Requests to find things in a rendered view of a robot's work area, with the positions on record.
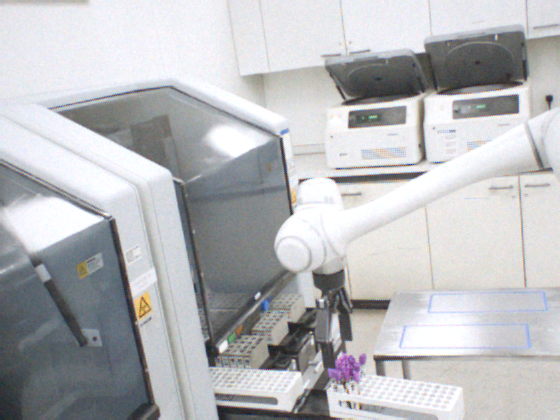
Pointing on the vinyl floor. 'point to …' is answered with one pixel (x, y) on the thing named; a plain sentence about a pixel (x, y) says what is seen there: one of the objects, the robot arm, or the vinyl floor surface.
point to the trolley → (470, 326)
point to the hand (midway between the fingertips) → (338, 349)
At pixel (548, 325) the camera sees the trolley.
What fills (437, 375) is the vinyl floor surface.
